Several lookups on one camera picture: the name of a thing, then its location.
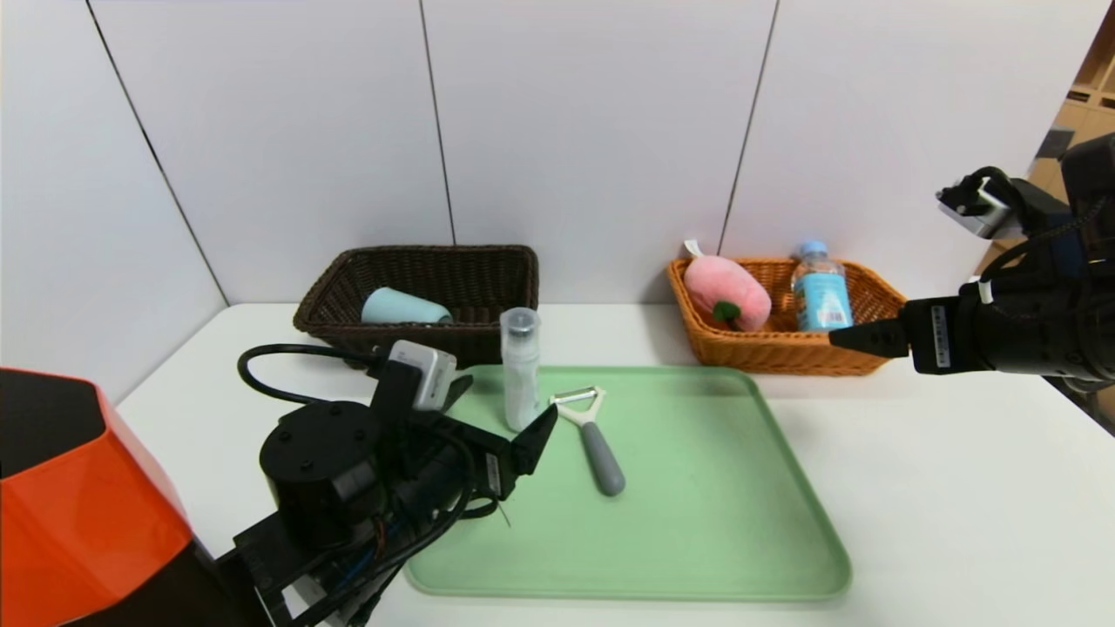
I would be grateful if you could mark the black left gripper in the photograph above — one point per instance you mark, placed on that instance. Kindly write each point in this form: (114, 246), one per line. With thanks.
(494, 472)

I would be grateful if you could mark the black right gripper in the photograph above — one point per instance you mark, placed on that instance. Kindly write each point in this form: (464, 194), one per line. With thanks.
(938, 336)

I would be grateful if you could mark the small translucent spray bottle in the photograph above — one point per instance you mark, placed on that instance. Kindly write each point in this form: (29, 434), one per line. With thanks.
(521, 366)

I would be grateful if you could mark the water bottle with blue label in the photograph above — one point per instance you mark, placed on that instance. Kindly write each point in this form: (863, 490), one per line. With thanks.
(821, 296)

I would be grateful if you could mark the blue-grey plastic cup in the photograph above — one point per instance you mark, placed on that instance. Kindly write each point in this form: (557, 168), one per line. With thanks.
(401, 307)

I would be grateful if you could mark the pink plush peach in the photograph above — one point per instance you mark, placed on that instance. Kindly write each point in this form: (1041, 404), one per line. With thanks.
(727, 287)

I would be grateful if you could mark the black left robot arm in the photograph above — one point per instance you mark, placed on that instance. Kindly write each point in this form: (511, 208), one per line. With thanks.
(78, 505)

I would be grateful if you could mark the orange wicker basket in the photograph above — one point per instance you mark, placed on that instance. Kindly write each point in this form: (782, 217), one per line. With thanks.
(766, 353)

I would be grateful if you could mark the dark brown wicker basket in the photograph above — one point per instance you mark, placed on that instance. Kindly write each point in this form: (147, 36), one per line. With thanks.
(470, 287)

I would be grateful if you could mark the light green plastic tray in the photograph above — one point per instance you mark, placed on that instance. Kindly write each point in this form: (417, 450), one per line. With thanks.
(697, 522)

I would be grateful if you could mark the dark grey cabinet sign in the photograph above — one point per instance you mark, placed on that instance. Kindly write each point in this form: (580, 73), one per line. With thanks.
(1052, 144)

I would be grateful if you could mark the wooden cabinet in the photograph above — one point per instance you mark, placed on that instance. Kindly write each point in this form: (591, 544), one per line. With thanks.
(1080, 122)

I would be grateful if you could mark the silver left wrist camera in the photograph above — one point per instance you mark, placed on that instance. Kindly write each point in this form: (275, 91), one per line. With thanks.
(422, 374)

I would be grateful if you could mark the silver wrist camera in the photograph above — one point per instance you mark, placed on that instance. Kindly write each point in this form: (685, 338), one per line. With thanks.
(422, 374)
(980, 209)

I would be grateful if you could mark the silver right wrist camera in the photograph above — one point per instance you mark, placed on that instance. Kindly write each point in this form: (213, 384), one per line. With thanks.
(980, 209)

